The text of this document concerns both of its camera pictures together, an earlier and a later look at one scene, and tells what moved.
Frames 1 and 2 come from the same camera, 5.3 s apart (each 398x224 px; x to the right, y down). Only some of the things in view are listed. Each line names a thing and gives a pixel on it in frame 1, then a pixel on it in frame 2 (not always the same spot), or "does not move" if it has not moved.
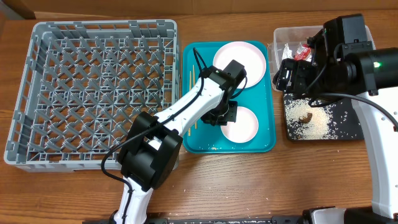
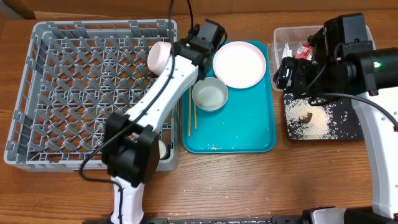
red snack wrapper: [303, 53] does not move
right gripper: [300, 71] does not move
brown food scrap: [307, 119] does not move
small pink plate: [244, 129] to [158, 57]
